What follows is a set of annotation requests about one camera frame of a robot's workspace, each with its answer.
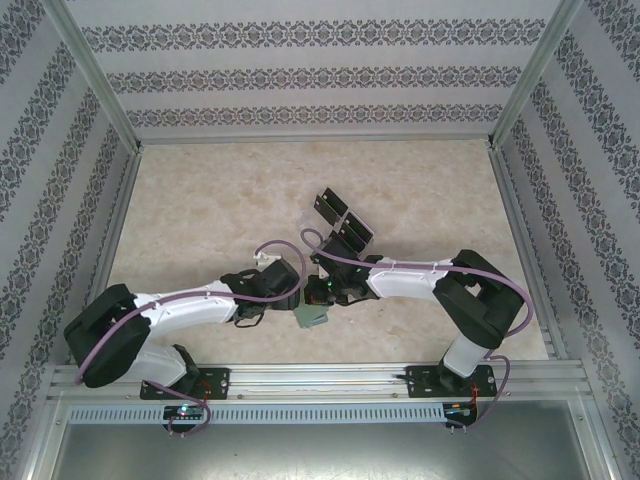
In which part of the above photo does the white slotted cable duct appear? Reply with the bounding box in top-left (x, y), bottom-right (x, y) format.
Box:
top-left (67, 403), bottom-right (446, 424)

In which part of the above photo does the black VIP credit card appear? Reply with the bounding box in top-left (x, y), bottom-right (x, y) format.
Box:
top-left (312, 193), bottom-right (346, 225)
top-left (338, 222), bottom-right (371, 247)
top-left (327, 229), bottom-right (364, 256)
top-left (344, 211), bottom-right (375, 236)
top-left (321, 187), bottom-right (351, 214)

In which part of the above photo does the aluminium mounting rail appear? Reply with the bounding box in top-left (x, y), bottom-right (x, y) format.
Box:
top-left (47, 362), bottom-right (594, 401)

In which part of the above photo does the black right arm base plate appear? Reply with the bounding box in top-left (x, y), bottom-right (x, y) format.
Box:
top-left (407, 364), bottom-right (497, 400)

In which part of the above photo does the green leather card holder wallet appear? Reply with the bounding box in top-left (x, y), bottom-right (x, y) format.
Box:
top-left (293, 299), bottom-right (330, 330)

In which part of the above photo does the aluminium frame post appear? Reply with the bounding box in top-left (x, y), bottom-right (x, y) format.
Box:
top-left (485, 0), bottom-right (585, 150)
top-left (49, 0), bottom-right (145, 151)

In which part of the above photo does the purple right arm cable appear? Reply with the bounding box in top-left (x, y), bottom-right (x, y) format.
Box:
top-left (301, 228), bottom-right (534, 436)

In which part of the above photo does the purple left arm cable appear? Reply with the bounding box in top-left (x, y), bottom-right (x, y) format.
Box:
top-left (74, 239), bottom-right (307, 437)

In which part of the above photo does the grey metal sheet panel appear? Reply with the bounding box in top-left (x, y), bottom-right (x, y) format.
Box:
top-left (29, 422), bottom-right (619, 480)

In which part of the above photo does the clear acrylic card display stand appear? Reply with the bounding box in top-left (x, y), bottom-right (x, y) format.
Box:
top-left (298, 187), bottom-right (376, 259)

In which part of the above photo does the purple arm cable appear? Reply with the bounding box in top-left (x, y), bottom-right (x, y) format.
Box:
top-left (74, 239), bottom-right (307, 437)
top-left (301, 228), bottom-right (534, 436)

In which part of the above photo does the small circuit board green light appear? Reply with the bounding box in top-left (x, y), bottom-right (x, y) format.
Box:
top-left (163, 405), bottom-right (207, 420)

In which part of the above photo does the aluminium table side rail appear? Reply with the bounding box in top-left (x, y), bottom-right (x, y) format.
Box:
top-left (487, 144), bottom-right (569, 360)
top-left (69, 147), bottom-right (144, 366)

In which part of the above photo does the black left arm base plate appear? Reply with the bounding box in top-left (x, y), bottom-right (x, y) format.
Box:
top-left (139, 367), bottom-right (232, 401)

